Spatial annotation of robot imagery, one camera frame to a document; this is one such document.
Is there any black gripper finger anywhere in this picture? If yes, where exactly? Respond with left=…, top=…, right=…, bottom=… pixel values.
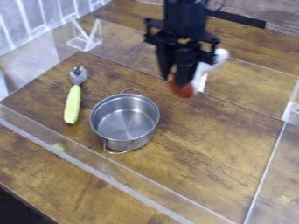
left=157, top=44, right=175, bottom=80
left=175, top=47, right=217, bottom=87

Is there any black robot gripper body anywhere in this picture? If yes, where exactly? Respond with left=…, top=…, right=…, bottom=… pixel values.
left=145, top=0, right=221, bottom=53

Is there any red plush mushroom toy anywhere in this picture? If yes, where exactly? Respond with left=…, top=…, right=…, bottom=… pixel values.
left=169, top=48, right=230, bottom=98

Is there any silver metal pot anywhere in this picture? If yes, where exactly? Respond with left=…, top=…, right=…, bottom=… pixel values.
left=90, top=88, right=161, bottom=155

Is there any black strip on table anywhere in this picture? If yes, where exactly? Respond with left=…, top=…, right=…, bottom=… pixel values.
left=207, top=10, right=267, bottom=29

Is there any clear acrylic triangular stand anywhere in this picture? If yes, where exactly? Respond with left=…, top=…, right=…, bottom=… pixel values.
left=67, top=19, right=103, bottom=52

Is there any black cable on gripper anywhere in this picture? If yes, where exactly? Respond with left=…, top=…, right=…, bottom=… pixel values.
left=205, top=0, right=227, bottom=13

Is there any spoon with yellow handle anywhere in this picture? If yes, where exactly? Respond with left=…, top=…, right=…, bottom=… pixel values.
left=63, top=66, right=88, bottom=124

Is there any clear acrylic enclosure wall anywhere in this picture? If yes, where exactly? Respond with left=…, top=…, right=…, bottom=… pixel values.
left=0, top=104, right=237, bottom=224

